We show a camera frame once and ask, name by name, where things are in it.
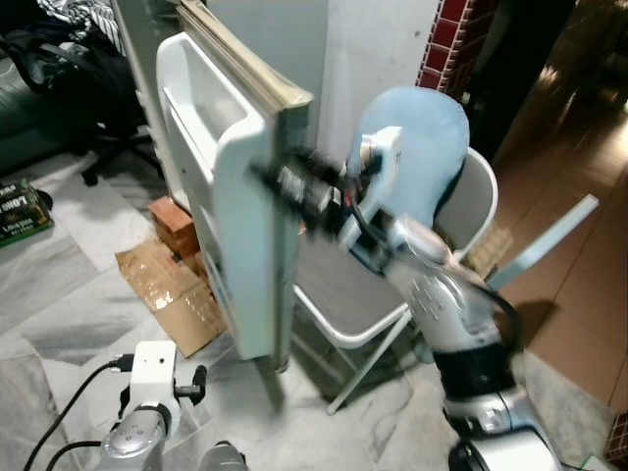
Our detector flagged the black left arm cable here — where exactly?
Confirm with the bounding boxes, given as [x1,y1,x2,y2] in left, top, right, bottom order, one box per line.
[25,355,133,471]

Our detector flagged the flattened brown cardboard box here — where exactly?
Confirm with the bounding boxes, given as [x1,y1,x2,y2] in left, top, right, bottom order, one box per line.
[116,235,229,359]

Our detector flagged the grey white folding chair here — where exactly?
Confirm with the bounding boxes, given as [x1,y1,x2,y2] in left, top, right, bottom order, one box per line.
[292,147,499,413]

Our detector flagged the red tiled pillar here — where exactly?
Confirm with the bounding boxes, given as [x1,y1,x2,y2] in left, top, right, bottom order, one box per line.
[417,0,477,94]

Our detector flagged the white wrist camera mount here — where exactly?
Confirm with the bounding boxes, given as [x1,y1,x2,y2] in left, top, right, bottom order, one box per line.
[348,126,405,215]
[123,340,183,418]

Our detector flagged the black office chair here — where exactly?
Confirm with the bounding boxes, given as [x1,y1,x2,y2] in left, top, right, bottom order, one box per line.
[0,25,163,187]

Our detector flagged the silver left robot leg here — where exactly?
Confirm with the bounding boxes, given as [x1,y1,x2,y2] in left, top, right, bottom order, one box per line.
[196,442,251,471]

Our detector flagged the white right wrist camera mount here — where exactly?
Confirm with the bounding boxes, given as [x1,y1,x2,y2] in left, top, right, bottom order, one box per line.
[348,126,405,215]

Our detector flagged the red brick stack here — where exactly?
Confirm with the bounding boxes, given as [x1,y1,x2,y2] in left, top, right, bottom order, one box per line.
[149,194,202,258]

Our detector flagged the light blue seat cushion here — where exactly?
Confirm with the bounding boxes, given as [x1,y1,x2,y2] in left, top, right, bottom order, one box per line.
[348,85,470,232]

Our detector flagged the green printed box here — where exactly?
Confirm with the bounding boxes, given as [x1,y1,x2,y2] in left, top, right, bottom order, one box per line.
[0,177,55,248]

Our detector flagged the black white striped cloth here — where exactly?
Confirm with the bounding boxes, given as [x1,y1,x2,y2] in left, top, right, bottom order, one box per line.
[39,0,119,40]

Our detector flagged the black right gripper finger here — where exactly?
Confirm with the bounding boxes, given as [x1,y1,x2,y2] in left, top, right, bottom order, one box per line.
[250,164,317,227]
[288,147,338,178]

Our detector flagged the white fridge door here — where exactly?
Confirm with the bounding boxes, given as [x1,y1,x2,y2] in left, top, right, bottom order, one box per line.
[155,0,315,372]

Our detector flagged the light blue flat bar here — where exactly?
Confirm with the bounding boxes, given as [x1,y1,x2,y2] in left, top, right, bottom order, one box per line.
[486,194,600,290]

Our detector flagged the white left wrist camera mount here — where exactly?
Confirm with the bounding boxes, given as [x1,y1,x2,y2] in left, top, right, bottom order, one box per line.
[123,340,183,418]

